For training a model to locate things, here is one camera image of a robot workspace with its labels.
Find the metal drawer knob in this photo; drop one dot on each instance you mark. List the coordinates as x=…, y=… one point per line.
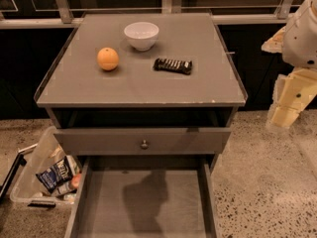
x=144, y=145

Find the metal railing frame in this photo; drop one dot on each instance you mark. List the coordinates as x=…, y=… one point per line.
x=35, y=14

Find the grey top drawer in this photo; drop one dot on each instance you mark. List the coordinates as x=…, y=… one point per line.
x=124, y=142

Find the orange fruit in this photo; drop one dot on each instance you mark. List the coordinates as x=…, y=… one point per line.
x=107, y=59

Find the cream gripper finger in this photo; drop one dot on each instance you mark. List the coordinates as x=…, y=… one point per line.
x=281, y=116

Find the blue kettle chips bag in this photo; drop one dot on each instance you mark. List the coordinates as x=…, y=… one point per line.
x=60, y=172

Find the open grey middle drawer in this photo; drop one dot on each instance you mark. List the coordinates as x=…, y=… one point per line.
x=144, y=197

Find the white ceramic bowl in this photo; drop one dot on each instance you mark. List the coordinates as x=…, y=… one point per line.
x=141, y=35

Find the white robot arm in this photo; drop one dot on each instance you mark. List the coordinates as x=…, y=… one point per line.
x=297, y=42

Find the red apple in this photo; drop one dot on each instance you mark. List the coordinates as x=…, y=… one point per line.
x=75, y=181

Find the clear plastic storage bin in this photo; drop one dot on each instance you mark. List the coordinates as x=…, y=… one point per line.
x=28, y=189

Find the grey drawer cabinet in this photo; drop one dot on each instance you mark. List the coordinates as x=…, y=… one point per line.
x=77, y=93

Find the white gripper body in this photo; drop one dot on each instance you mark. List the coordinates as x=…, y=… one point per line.
x=301, y=42

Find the black rxbar chocolate bar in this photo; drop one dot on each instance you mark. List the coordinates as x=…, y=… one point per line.
x=173, y=65

